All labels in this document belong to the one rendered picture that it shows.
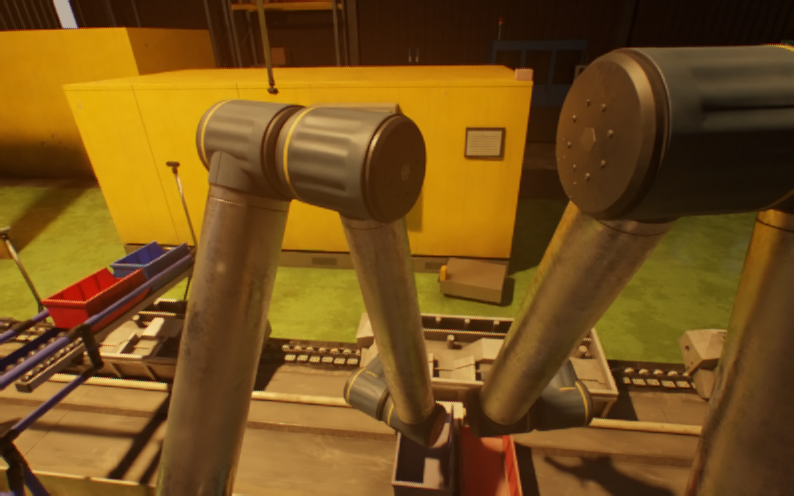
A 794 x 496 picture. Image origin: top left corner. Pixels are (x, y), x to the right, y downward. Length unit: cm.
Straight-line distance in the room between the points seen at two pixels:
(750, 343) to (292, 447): 152
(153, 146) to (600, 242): 434
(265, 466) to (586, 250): 150
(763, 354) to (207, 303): 74
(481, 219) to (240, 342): 330
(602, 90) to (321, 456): 157
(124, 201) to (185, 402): 433
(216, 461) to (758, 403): 78
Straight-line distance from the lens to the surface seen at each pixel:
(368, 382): 112
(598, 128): 39
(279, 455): 177
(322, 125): 56
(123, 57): 815
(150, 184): 474
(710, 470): 72
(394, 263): 63
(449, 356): 179
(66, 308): 181
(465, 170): 366
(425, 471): 159
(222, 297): 69
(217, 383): 75
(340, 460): 171
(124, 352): 221
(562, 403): 101
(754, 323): 60
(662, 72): 37
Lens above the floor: 215
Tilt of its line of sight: 28 degrees down
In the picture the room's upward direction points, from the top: 1 degrees counter-clockwise
